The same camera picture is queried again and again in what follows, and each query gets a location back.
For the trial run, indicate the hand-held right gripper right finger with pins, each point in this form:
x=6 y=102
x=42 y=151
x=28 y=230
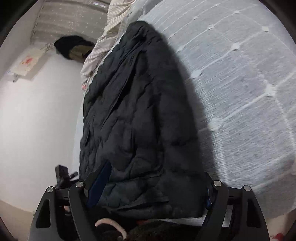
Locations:
x=219 y=204

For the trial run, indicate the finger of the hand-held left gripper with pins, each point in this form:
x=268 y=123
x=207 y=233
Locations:
x=74 y=175

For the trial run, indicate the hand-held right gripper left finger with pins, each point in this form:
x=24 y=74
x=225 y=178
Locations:
x=98 y=185

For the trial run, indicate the black quilted jacket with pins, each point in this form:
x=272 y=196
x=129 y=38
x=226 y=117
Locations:
x=138 y=129

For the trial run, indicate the dark fuzzy sleeve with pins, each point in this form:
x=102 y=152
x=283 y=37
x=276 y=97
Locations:
x=138 y=231

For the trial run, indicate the pink cloth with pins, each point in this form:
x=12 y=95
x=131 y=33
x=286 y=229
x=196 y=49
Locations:
x=83 y=87

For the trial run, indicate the light grid-pattern blanket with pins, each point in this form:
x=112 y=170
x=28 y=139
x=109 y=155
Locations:
x=242 y=92

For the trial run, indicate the olive hanging garment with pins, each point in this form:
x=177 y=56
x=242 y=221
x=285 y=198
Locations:
x=79 y=53

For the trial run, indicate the black hanging garment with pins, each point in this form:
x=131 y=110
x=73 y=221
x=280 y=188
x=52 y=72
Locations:
x=67 y=45

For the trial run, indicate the striped duvet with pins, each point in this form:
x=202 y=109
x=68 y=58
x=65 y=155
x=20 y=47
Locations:
x=104 y=46

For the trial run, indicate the grey dotted curtain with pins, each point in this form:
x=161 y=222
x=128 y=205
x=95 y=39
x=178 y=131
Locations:
x=69 y=20

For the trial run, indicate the wall poster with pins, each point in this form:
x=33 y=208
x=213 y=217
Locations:
x=26 y=63

